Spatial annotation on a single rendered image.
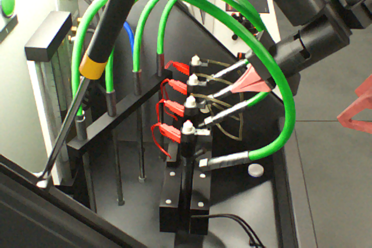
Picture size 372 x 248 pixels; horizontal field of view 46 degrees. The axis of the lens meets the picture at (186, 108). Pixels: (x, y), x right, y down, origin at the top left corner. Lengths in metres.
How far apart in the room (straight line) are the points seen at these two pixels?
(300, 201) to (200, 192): 0.21
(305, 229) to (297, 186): 0.12
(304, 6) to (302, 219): 0.46
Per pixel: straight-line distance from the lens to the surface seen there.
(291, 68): 0.69
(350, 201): 2.37
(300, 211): 0.96
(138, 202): 1.10
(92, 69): 0.37
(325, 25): 0.66
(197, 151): 0.84
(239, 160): 0.69
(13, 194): 0.47
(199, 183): 0.93
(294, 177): 1.02
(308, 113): 2.87
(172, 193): 0.91
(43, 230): 0.49
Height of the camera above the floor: 1.65
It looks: 37 degrees down
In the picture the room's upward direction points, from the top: 2 degrees clockwise
